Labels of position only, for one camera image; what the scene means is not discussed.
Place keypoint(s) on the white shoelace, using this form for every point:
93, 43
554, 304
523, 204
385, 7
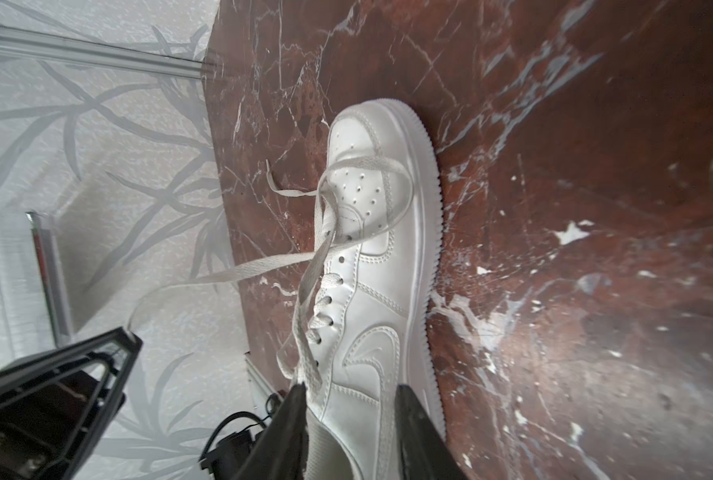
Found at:
326, 222

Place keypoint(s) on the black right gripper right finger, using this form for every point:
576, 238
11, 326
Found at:
422, 452

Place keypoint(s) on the white sneaker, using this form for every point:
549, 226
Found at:
366, 325

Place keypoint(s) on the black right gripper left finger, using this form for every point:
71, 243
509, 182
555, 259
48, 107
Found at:
279, 455

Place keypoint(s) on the clear plastic wall tray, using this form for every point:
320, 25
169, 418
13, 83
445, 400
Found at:
32, 285

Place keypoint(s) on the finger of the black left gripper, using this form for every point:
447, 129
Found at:
55, 406

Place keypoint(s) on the aluminium frame crossbar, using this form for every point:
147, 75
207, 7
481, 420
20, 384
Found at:
41, 46

